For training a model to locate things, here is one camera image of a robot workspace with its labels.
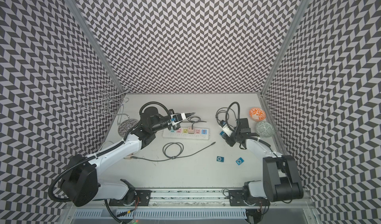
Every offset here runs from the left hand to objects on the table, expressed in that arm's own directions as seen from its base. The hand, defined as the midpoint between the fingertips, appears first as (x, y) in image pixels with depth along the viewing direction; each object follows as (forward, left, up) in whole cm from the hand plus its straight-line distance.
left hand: (189, 113), depth 74 cm
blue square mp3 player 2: (-14, -17, -26) cm, 34 cm away
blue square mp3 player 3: (-15, -29, -26) cm, 42 cm away
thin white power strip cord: (-8, +55, -26) cm, 61 cm away
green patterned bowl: (+5, -48, -25) cm, 54 cm away
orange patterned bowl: (+17, -46, -24) cm, 54 cm away
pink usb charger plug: (+2, 0, -21) cm, 21 cm away
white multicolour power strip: (+2, -6, -24) cm, 25 cm away
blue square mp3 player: (0, -19, -20) cm, 27 cm away
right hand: (-1, -22, -23) cm, 32 cm away
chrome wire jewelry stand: (+29, +61, -20) cm, 71 cm away
